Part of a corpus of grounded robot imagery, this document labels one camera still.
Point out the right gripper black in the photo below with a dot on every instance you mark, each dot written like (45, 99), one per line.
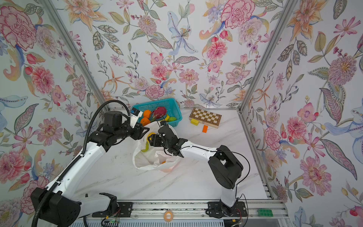
(155, 140)

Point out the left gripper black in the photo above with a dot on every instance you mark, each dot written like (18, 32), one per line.
(138, 133)

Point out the orange fruit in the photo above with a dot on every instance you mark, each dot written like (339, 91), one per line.
(147, 114)
(145, 121)

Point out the yellow lemon toy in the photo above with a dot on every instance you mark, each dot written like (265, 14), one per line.
(151, 137)

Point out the green pepper toy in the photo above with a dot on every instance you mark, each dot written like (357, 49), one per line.
(146, 149)

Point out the green apple toy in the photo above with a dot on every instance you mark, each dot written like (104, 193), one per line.
(172, 119)

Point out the white translucent plastic bag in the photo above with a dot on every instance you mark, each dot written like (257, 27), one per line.
(152, 159)

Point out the pink dragon fruit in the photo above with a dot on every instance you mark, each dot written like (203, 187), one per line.
(158, 113)

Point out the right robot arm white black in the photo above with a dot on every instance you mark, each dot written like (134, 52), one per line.
(226, 169)

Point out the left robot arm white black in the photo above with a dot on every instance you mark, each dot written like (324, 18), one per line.
(56, 203)

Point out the yellow banana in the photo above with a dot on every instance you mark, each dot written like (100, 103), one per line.
(165, 118)

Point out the yellow block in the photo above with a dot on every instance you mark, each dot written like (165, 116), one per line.
(194, 122)

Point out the teal plastic basket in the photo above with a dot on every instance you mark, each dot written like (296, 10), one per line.
(170, 104)

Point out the orange block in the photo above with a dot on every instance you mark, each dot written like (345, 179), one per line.
(205, 129)

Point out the wooden chessboard box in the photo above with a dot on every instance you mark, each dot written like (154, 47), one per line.
(206, 117)

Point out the green lego plate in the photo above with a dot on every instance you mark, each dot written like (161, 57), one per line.
(265, 213)

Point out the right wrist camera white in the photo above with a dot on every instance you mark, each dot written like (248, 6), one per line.
(166, 133)

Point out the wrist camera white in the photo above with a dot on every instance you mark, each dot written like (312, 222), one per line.
(166, 133)
(135, 114)

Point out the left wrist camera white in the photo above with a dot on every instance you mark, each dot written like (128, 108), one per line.
(135, 114)

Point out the aluminium rail base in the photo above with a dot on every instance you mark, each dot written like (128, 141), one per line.
(186, 213)

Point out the left aluminium corner post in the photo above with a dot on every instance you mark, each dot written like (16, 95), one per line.
(66, 37)

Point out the aluminium corner post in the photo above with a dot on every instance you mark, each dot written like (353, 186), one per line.
(66, 37)
(265, 58)

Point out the right aluminium corner post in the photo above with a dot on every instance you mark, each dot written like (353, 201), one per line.
(265, 58)

